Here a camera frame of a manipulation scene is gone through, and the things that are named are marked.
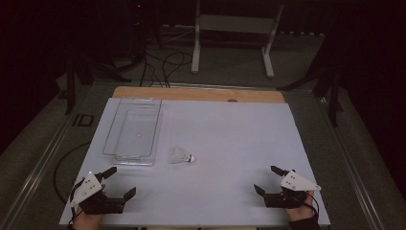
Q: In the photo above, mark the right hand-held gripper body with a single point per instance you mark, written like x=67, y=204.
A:
x=292, y=191

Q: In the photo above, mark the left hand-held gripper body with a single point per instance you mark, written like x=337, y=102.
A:
x=92, y=195

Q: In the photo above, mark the clear plastic tray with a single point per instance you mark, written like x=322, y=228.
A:
x=134, y=131

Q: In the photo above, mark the white shuttlecock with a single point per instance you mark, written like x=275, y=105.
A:
x=180, y=156

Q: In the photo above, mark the person's right hand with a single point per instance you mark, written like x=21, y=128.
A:
x=301, y=209

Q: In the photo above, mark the person's left hand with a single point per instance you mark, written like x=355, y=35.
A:
x=87, y=219

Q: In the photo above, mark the black sleeve cuff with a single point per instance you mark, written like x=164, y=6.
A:
x=304, y=223

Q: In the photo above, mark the black floor socket plate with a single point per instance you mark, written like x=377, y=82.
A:
x=83, y=120

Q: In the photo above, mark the black tripod stand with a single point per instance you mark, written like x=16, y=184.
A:
x=92, y=64
x=322, y=76

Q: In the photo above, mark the white metal stand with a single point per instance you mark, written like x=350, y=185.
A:
x=233, y=35

